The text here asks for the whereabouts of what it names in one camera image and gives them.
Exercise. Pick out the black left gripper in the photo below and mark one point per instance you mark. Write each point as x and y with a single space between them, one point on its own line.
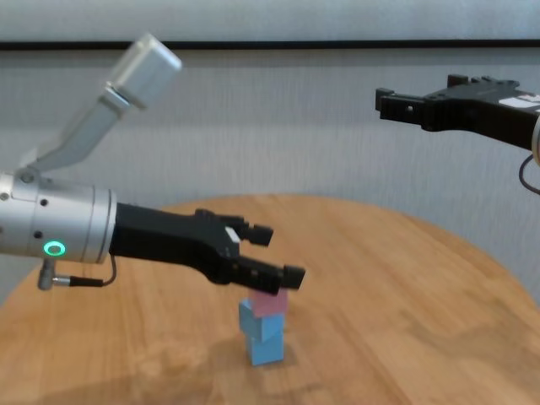
169 240

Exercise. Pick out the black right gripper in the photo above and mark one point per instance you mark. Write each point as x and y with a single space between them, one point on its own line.
476 109

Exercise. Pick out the pink cube block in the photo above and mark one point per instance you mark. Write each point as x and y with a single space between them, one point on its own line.
272 304

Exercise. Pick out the blue cube block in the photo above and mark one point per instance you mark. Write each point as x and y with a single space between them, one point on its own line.
268 350
266 327

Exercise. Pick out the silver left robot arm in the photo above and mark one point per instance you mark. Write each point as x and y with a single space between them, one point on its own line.
59 219

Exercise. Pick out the black horizontal wall rail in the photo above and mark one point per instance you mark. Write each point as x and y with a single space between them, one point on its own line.
337 44

